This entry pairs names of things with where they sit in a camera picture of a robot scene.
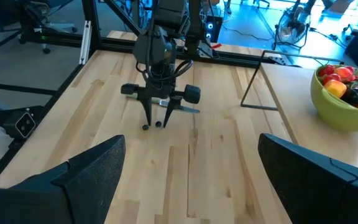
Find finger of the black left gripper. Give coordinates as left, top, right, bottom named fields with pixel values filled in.
left=139, top=97, right=154, bottom=127
left=163, top=96, right=183, bottom=129

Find black toy cherry with stem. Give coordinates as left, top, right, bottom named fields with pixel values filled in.
left=344, top=87, right=358, bottom=106

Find black office chair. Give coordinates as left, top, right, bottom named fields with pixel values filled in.
left=17, top=0, right=78, bottom=55

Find wooden riser shelf black legs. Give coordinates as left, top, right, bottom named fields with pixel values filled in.
left=240, top=49, right=358, bottom=175

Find black camera white-rimmed lens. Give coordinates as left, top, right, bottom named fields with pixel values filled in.
left=0, top=105, right=45, bottom=141

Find knife with green handle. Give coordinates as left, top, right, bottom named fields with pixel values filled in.
left=126, top=92, right=201, bottom=114

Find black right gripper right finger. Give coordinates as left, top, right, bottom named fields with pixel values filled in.
left=258, top=133, right=358, bottom=224

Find green colander bowl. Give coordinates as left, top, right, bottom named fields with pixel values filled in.
left=310, top=64, right=358, bottom=134

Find black metal floor bar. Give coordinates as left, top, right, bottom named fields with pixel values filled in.
left=0, top=82, right=57, bottom=96

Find black computer tower blue lights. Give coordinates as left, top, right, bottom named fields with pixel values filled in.
left=204, top=14, right=224, bottom=44

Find black floor fan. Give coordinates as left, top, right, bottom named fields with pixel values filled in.
left=273, top=1, right=313, bottom=50

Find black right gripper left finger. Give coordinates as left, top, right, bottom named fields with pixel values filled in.
left=11, top=134, right=126, bottom=224

